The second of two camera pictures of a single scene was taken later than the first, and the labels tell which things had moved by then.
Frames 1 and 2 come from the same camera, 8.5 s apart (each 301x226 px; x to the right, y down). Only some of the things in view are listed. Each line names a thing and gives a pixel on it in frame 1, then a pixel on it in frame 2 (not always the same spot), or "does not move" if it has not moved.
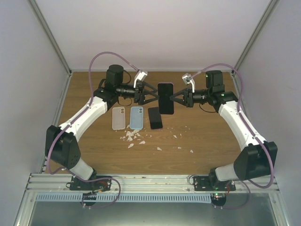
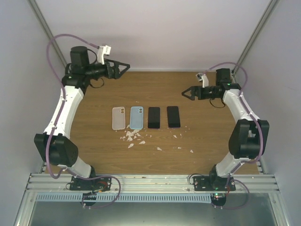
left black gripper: x=140 y=98 -> x=116 y=75
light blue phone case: x=136 y=117 does not move
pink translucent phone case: x=118 y=118 does not move
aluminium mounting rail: x=59 y=183 does not move
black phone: x=155 y=118 does not move
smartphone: x=165 y=90 -> x=173 y=117
